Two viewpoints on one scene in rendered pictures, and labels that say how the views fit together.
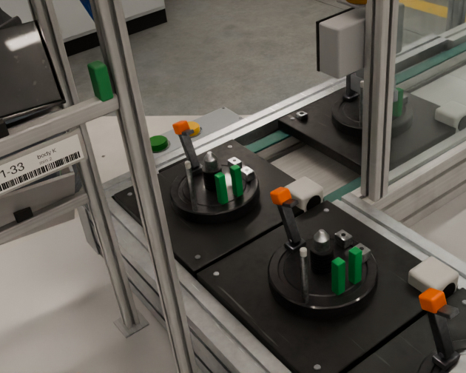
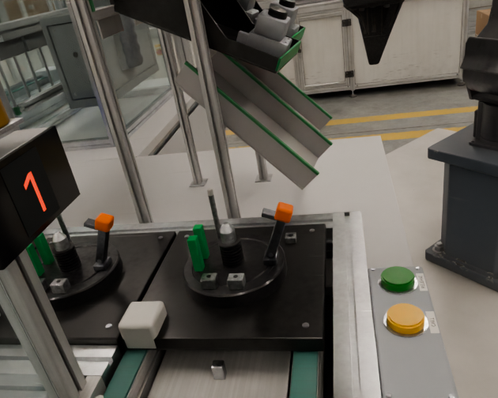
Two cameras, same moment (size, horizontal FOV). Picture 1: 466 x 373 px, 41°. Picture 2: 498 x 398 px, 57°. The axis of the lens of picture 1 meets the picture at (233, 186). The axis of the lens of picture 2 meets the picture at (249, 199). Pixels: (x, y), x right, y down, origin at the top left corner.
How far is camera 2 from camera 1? 1.24 m
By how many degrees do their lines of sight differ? 104
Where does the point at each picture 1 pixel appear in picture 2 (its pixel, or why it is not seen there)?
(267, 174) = (213, 323)
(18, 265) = (374, 223)
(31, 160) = (109, 22)
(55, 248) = (375, 243)
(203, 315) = (149, 227)
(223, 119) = (406, 373)
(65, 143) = (101, 23)
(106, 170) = not seen: outside the picture
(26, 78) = not seen: outside the picture
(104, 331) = not seen: hidden behind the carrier
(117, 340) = not seen: hidden behind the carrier
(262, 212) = (173, 287)
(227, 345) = (118, 227)
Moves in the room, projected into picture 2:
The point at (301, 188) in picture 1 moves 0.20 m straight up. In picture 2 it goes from (141, 309) to (89, 159)
